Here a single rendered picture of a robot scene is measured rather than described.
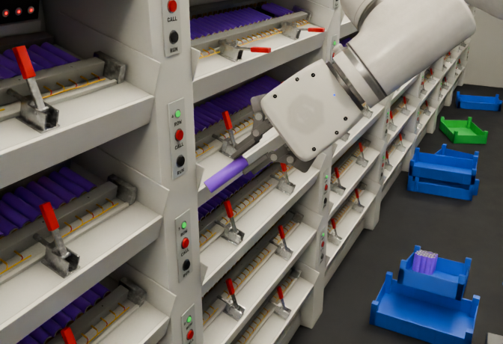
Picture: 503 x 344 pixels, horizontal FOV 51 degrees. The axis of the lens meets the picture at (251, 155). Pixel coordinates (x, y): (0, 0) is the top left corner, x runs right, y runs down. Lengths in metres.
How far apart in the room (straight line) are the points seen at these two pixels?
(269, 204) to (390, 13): 0.69
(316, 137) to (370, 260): 1.48
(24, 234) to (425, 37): 0.54
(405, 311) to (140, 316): 1.14
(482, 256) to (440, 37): 1.68
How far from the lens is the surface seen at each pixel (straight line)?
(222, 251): 1.07
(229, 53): 0.95
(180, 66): 0.79
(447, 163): 2.85
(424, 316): 1.87
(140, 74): 0.75
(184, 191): 0.85
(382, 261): 2.11
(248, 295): 1.27
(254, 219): 1.18
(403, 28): 0.64
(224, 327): 1.18
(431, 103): 3.52
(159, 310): 0.93
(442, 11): 0.65
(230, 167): 0.70
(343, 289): 1.94
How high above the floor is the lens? 1.13
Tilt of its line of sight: 22 degrees down
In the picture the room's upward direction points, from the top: straight up
